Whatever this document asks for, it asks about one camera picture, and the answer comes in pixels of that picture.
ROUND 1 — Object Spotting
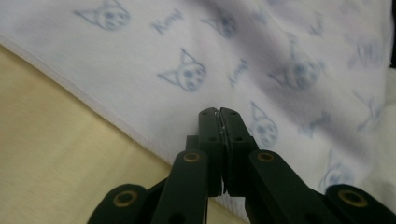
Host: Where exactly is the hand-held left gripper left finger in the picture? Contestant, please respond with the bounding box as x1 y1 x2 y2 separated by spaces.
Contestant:
185 106 226 198

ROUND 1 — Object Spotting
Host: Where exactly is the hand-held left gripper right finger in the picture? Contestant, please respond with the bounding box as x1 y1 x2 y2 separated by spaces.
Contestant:
219 106 260 198

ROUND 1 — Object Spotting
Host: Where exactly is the white cloth with blue print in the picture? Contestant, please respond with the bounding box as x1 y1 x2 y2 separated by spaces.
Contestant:
0 0 396 223

